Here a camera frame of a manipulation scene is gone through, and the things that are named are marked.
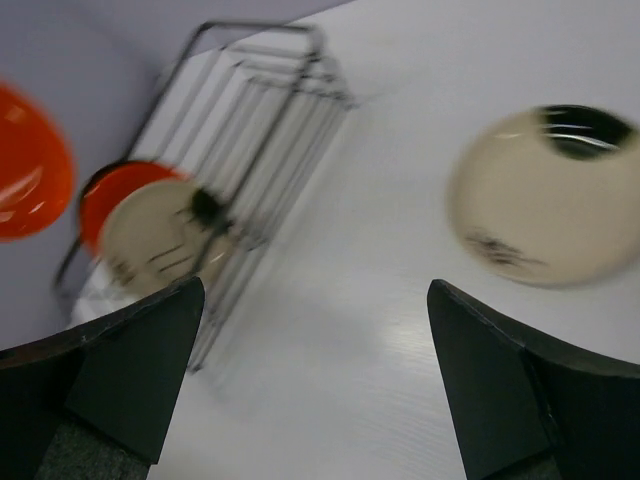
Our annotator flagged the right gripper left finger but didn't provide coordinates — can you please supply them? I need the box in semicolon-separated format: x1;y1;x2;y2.
1;277;205;479

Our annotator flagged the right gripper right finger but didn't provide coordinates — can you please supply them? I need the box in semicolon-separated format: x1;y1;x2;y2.
427;280;639;479

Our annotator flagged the cream plate with black patch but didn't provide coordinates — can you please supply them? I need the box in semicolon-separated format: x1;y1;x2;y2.
447;104;639;287

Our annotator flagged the orange plate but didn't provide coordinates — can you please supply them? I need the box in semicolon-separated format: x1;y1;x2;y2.
1;82;75;242
77;159;188;257

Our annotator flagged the metal wire dish rack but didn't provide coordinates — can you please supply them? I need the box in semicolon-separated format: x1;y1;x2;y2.
53;20;354;371

